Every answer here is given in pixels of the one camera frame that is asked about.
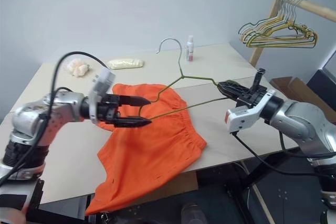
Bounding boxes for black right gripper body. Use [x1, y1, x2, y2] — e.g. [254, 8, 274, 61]
[234, 87, 266, 110]

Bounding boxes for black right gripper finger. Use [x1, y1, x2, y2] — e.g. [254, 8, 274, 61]
[217, 84, 242, 101]
[219, 80, 250, 94]

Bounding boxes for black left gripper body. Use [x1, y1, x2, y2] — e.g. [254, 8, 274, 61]
[96, 93, 124, 131]

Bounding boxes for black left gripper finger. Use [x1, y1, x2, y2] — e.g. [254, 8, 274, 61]
[115, 115, 153, 129]
[118, 95, 151, 108]

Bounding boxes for olive green wire hanger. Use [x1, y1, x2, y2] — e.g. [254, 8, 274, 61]
[138, 37, 237, 125]

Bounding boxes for orange shorts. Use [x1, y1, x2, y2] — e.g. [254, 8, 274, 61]
[85, 83, 208, 217]

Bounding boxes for pale yellow folded cloth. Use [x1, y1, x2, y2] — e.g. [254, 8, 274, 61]
[107, 58, 146, 71]

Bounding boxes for crumpled peach cloth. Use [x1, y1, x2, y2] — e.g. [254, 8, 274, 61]
[65, 58, 91, 77]

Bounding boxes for brown cardboard box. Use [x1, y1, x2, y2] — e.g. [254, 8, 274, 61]
[270, 76, 329, 121]

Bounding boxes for white spray bottle pink label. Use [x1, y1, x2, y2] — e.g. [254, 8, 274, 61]
[185, 35, 195, 63]

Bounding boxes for black equipment case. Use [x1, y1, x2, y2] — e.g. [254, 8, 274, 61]
[306, 49, 336, 125]

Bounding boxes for dark rounded shape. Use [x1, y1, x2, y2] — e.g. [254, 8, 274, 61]
[181, 202, 207, 224]

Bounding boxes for wooden clothes rack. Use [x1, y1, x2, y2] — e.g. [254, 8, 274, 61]
[249, 0, 336, 67]

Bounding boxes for black perforated metal plate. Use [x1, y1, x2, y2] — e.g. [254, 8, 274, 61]
[25, 178, 45, 218]

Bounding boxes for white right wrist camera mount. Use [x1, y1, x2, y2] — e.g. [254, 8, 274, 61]
[224, 90, 276, 133]

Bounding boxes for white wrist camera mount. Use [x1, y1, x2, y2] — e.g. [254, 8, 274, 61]
[224, 90, 276, 133]
[88, 67, 117, 125]

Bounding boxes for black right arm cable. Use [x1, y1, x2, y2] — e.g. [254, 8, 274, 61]
[230, 68, 326, 178]

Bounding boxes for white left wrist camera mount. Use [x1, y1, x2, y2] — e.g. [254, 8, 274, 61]
[88, 67, 117, 125]

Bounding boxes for white wire hanger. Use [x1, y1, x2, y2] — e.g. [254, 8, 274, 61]
[245, 0, 313, 44]

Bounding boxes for black table frame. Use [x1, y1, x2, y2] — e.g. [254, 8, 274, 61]
[196, 152, 266, 224]

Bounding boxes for bunch of wire hangers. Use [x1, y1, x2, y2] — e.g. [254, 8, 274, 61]
[240, 0, 319, 49]

